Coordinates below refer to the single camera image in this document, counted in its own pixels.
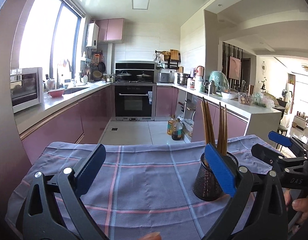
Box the black wall rack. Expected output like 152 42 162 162
156 51 181 70

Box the framed wall picture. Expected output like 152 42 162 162
229 56 242 80

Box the black stove hood panel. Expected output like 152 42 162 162
115 62 155 71

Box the pink wall cabinet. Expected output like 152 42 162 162
95 18 125 42

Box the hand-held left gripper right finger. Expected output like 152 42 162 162
204 142 289 240

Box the pink bowl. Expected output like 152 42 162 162
48 88 65 98

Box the white water heater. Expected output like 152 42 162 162
85 23 99 48

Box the person's right hand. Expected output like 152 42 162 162
284 189 308 228

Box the bundle of wooden chopsticks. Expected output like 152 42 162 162
200 97 228 155

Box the steel stockpot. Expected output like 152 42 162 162
177 72 190 85

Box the person's left hand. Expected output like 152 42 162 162
138 232 161 240

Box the built-in black oven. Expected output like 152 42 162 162
114 84 154 118

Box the checked blue tablecloth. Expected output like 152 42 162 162
5 134 294 240

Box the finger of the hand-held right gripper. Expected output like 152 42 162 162
251 143 308 173
268 131 308 157

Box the dark liquid plastic bottle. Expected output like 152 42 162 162
171 118 183 140

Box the ceiling light panel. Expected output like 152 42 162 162
131 0 151 10

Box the clear glass container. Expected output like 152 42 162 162
237 92 252 105

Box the clear plastic bag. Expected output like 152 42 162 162
251 92 275 108

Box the long pink base cabinet run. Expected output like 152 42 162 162
20 84 112 164

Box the white plastic bag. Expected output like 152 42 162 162
180 117 194 137

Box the black mesh utensil holder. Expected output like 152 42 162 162
192 151 239 202

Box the pink counter end cabinet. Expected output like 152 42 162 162
191 102 249 142

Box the narrow pink base cabinet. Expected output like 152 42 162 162
156 85 179 117

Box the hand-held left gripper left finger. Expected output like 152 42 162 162
22 144 107 240

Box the black pot with lid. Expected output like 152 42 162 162
136 72 152 82

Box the black wok with lid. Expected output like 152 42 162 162
116 71 132 82

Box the white countertop oven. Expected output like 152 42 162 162
10 67 44 113

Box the kitchen window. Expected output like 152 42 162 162
10 0 86 85

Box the green kitchen appliance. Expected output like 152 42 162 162
209 70 229 92

